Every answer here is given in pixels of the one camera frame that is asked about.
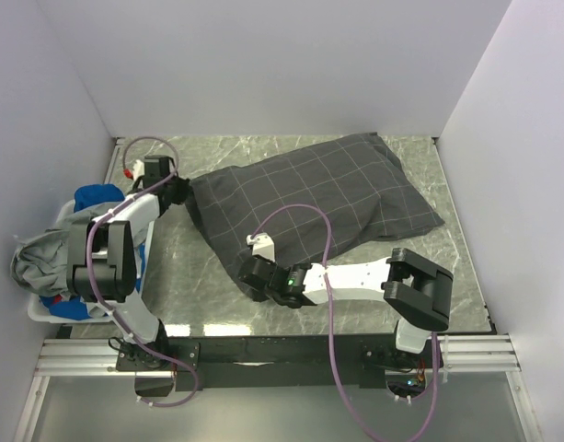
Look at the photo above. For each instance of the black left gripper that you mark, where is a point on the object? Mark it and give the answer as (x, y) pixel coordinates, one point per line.
(184, 191)

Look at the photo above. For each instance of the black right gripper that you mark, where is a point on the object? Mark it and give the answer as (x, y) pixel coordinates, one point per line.
(258, 296)

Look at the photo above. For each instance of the dark grey checked pillowcase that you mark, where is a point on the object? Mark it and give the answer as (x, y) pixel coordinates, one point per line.
(316, 198)

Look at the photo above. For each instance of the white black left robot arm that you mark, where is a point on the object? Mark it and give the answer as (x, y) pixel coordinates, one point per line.
(102, 261)

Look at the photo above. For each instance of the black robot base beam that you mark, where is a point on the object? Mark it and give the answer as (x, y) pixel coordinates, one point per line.
(363, 360)

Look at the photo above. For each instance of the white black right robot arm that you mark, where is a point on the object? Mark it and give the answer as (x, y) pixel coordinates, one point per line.
(419, 290)

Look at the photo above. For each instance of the blue garment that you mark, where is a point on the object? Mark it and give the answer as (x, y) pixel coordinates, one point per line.
(86, 197)

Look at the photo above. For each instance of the grey button shirt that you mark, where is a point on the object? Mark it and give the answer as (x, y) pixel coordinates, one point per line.
(39, 263)

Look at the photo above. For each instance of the white plastic laundry basket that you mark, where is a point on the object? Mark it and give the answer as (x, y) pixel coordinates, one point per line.
(39, 311)

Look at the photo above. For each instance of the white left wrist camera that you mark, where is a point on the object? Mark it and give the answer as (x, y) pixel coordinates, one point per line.
(134, 172)

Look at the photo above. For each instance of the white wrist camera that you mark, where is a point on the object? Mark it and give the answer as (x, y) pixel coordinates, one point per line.
(134, 172)
(262, 245)

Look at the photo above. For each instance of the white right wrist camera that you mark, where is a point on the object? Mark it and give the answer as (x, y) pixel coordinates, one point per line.
(262, 245)

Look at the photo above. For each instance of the aluminium frame rail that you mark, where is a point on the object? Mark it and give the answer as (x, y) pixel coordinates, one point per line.
(88, 358)

